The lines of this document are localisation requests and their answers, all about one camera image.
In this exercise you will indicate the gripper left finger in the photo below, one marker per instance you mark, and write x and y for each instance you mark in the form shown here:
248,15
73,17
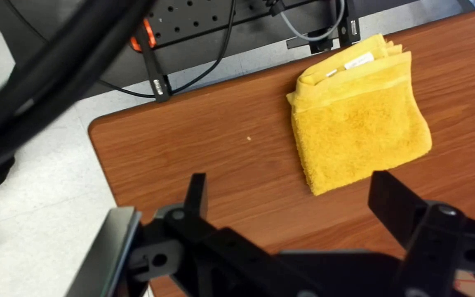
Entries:
204,247

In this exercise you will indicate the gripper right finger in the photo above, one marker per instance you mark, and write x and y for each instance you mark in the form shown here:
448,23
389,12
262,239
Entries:
435,243

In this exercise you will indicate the yellow towel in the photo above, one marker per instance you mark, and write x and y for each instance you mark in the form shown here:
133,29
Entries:
357,128

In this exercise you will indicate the black clamp with orange trigger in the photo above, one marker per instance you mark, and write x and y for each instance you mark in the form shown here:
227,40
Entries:
151,62

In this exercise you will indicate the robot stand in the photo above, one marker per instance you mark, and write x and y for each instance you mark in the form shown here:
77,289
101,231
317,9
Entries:
188,18

